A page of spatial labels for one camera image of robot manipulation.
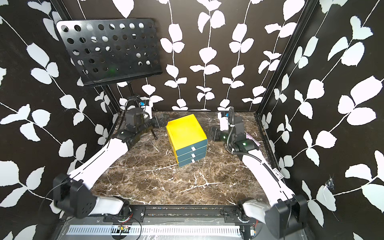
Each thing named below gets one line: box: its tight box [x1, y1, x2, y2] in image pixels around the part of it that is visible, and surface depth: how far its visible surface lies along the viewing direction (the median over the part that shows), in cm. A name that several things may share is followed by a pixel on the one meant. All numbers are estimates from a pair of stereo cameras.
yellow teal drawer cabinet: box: [166, 114, 208, 168], surface depth 81 cm
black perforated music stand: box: [56, 18, 163, 100], surface depth 71 cm
